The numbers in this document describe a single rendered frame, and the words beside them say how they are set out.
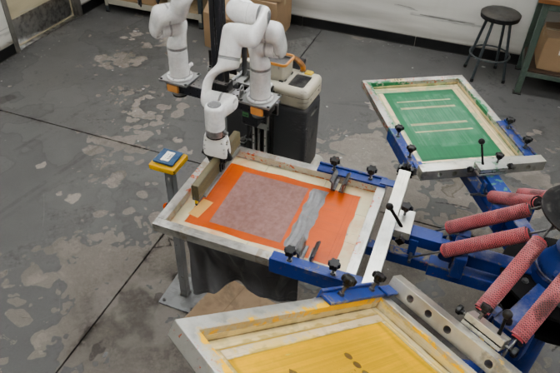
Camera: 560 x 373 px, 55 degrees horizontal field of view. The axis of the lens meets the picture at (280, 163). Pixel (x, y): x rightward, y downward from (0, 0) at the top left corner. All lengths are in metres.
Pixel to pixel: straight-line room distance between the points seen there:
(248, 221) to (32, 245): 1.81
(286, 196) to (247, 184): 0.18
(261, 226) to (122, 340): 1.20
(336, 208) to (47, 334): 1.70
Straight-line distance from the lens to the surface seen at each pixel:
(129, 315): 3.11
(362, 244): 2.04
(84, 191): 3.90
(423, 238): 2.04
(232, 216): 2.16
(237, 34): 2.03
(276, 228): 2.11
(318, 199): 2.24
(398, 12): 5.76
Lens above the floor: 2.45
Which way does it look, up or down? 38 degrees down
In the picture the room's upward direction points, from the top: 2 degrees clockwise
